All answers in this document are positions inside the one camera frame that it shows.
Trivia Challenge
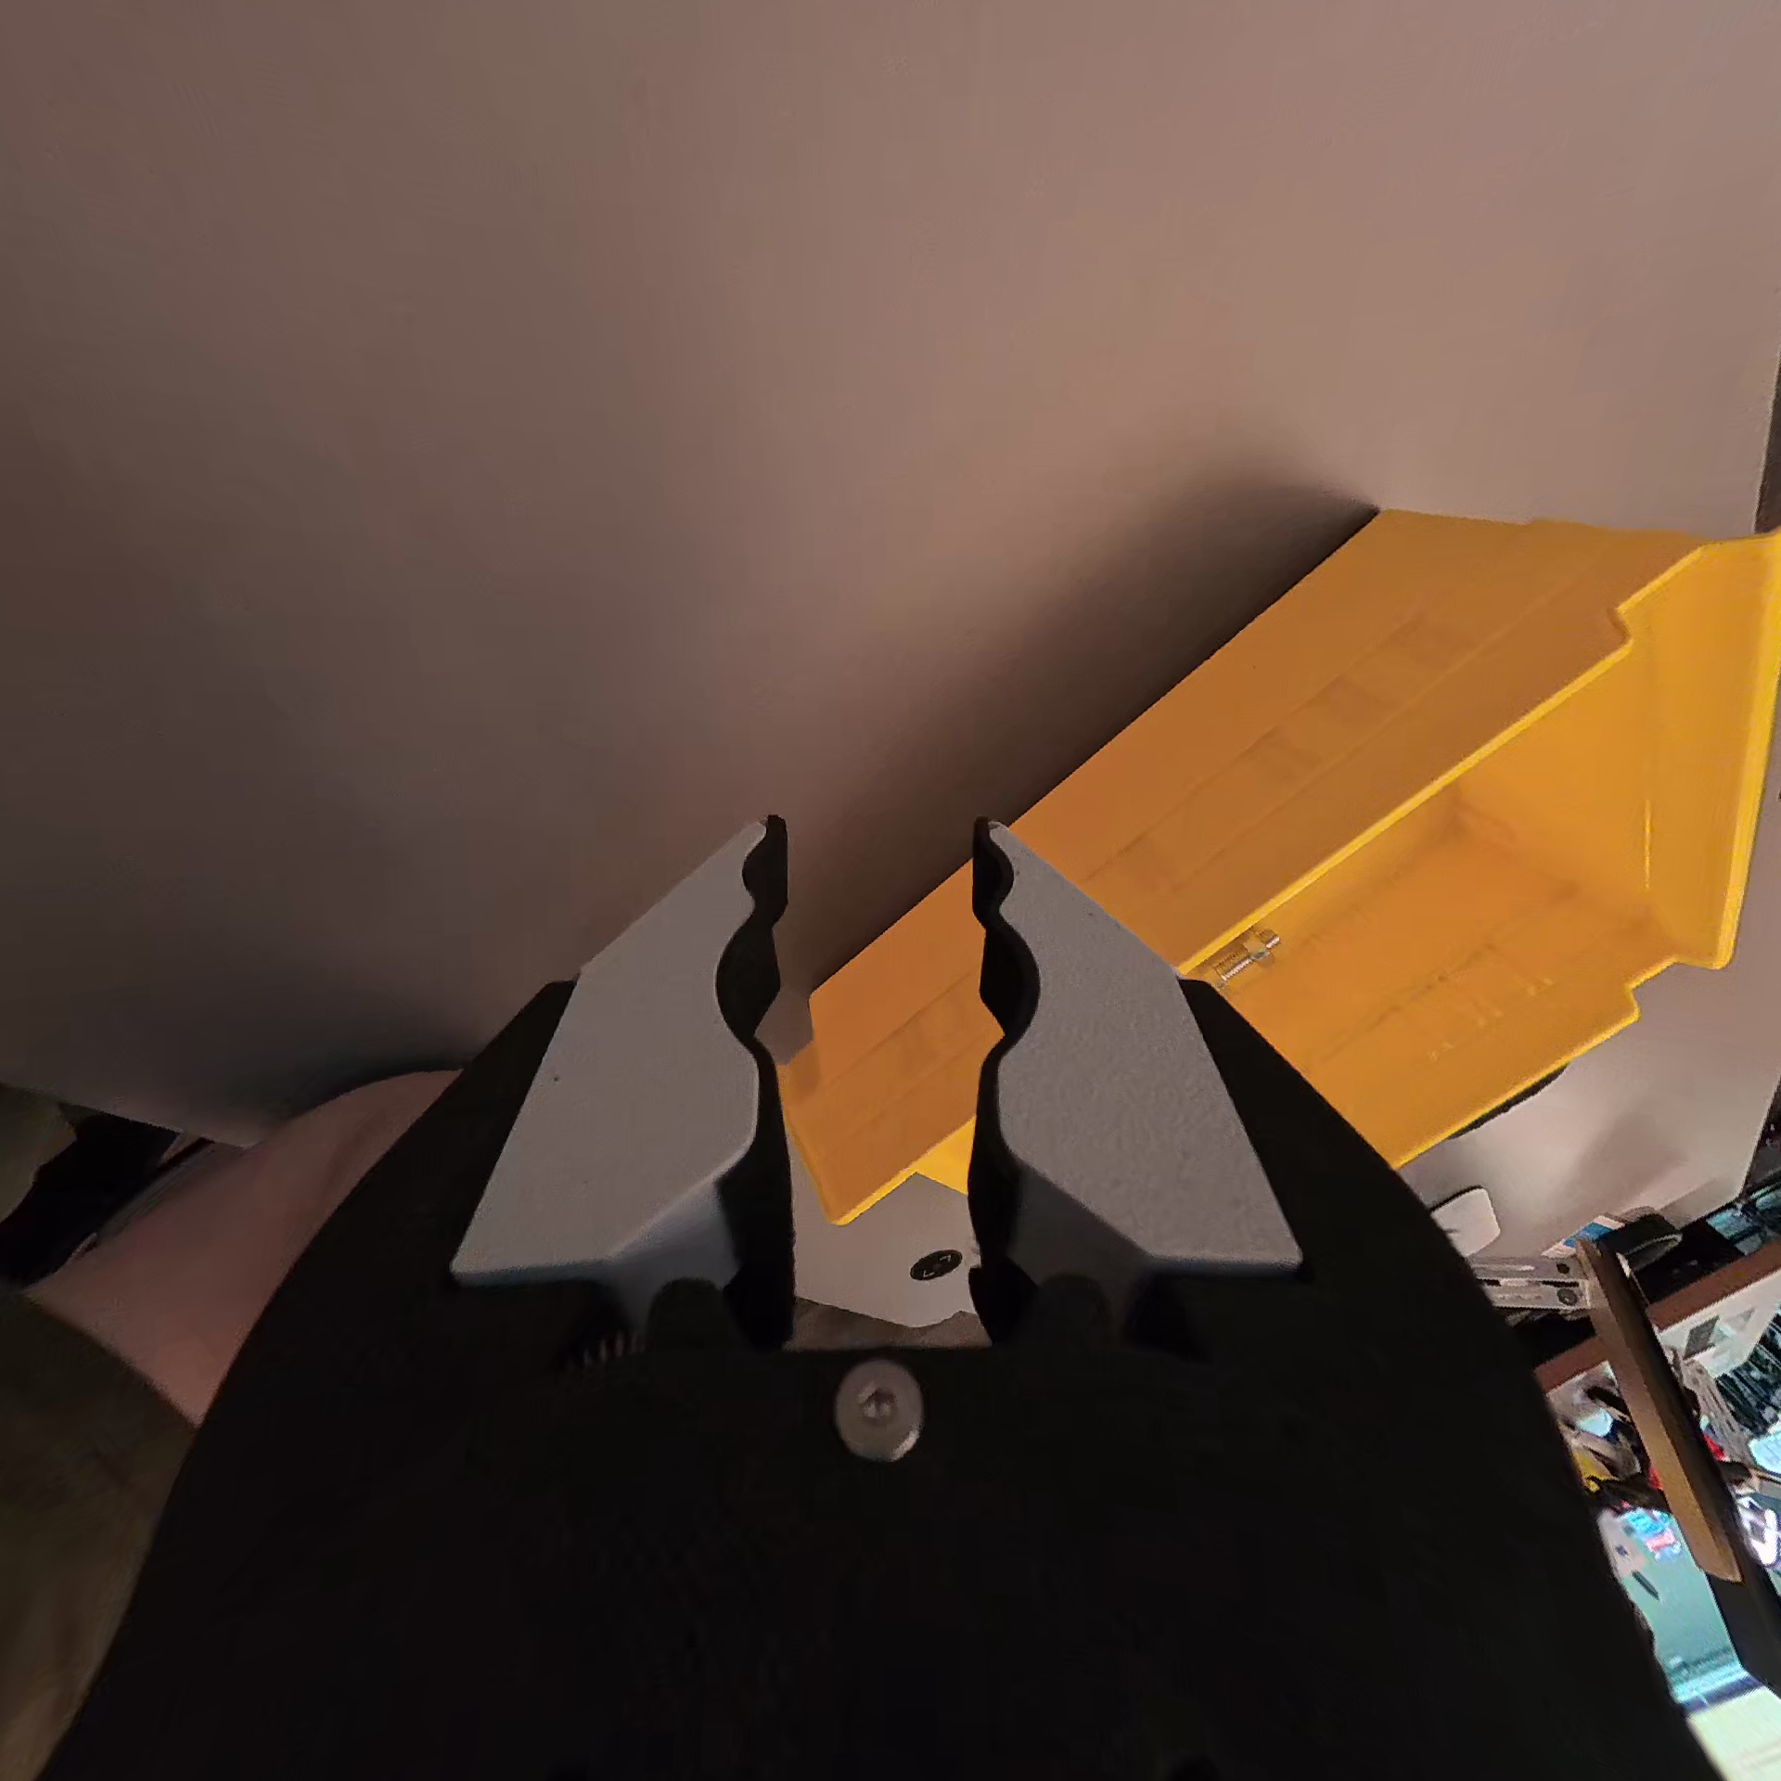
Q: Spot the person's left forearm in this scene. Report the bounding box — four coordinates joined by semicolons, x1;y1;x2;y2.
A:
20;1069;467;1425

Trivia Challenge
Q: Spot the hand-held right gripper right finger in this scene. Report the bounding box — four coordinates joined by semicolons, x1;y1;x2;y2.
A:
968;819;1306;1346

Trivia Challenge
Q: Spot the brown wooden board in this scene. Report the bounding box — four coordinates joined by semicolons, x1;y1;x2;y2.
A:
1578;1236;1747;1581

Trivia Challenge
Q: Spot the yellow plastic bin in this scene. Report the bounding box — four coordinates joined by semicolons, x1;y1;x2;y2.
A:
771;507;1781;1227

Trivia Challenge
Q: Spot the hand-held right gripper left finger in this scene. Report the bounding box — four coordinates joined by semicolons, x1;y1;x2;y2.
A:
450;817;795;1353

